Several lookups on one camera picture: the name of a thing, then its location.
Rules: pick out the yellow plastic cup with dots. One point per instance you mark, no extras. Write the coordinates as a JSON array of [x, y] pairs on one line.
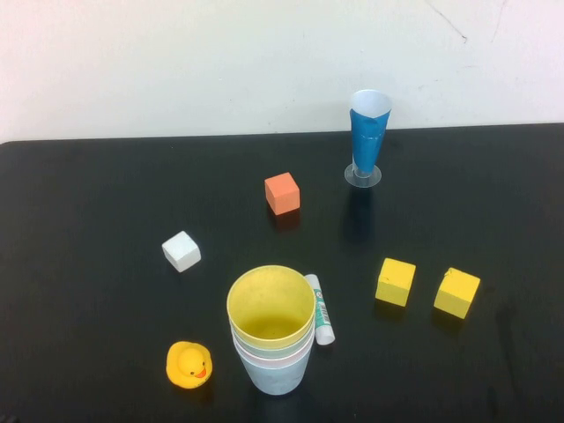
[[264, 304]]

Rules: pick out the green plastic cup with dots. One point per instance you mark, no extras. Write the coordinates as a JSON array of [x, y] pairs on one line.
[[273, 349]]

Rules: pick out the pink plastic cup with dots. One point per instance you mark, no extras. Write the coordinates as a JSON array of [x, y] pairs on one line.
[[273, 361]]

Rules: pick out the orange foam cube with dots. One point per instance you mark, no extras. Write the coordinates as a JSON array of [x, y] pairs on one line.
[[282, 196]]

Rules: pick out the white foam cube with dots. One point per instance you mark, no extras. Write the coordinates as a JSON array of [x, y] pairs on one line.
[[181, 251]]

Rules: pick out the blue paper cone clear stand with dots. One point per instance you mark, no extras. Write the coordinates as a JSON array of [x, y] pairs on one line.
[[366, 136]]

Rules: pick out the white green glue stick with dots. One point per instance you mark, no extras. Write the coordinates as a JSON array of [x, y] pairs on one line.
[[324, 317]]

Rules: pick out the yellow foam cube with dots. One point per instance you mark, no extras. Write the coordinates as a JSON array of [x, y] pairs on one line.
[[456, 293], [394, 282]]

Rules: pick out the light blue plastic cup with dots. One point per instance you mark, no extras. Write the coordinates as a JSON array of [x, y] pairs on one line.
[[275, 381]]

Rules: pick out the yellow rubber duck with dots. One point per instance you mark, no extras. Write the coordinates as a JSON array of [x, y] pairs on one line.
[[189, 365]]

